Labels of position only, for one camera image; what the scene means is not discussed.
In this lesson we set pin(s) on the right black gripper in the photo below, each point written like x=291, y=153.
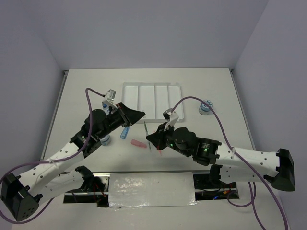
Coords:
x=158, y=140

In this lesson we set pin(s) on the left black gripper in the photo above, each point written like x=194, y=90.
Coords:
x=128, y=116

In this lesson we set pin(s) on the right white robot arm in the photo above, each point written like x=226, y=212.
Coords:
x=229, y=165

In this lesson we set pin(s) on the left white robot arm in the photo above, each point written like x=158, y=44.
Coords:
x=23, y=194

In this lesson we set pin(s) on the blue highlighter marker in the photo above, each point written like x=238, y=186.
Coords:
x=124, y=133

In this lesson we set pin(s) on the pink highlighter cap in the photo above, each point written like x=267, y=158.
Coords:
x=138, y=143

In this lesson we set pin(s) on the small blue bottle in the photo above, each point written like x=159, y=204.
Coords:
x=105, y=108

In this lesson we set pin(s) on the white compartment tray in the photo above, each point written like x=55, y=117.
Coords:
x=151, y=98

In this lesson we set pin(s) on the left blue ink jar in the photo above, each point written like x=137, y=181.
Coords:
x=105, y=141

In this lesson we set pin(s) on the blue ink jar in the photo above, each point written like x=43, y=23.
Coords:
x=204, y=108
x=105, y=141

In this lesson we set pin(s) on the silver foil panel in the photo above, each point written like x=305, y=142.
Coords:
x=159, y=189

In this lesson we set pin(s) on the right blue ink jar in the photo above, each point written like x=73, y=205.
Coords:
x=204, y=108

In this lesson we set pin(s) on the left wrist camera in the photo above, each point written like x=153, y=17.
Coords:
x=109, y=98

